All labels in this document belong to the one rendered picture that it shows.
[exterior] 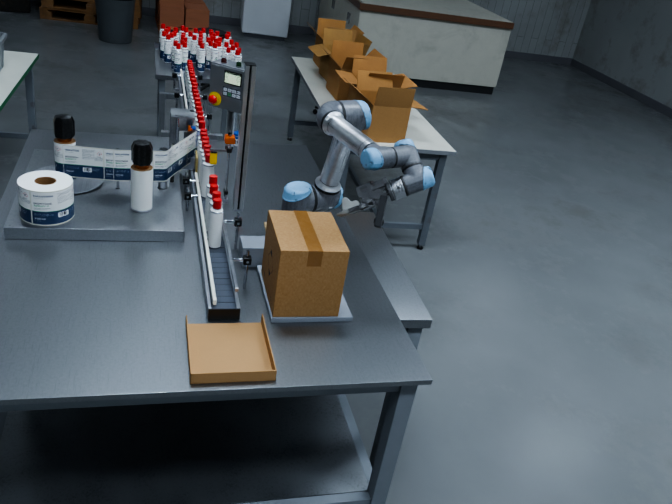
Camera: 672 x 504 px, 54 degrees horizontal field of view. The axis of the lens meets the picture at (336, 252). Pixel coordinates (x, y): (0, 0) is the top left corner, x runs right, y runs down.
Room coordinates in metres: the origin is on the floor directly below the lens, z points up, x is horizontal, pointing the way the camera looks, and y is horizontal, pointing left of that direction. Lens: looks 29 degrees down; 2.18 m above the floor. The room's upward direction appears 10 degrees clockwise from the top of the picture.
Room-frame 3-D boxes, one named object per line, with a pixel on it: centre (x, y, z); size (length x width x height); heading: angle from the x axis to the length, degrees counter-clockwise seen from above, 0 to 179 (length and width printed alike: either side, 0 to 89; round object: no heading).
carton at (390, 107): (4.33, -0.14, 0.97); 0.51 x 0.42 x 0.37; 112
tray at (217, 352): (1.68, 0.29, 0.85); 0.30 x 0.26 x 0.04; 19
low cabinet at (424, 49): (10.20, -0.42, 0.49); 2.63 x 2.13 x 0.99; 16
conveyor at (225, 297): (2.63, 0.61, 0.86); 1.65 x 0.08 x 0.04; 19
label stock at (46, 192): (2.28, 1.16, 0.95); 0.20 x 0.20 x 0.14
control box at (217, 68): (2.76, 0.56, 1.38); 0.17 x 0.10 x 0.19; 74
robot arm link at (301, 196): (2.56, 0.20, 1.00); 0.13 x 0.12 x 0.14; 126
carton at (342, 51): (5.10, 0.13, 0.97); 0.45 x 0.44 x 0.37; 109
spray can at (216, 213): (2.25, 0.48, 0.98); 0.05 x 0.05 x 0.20
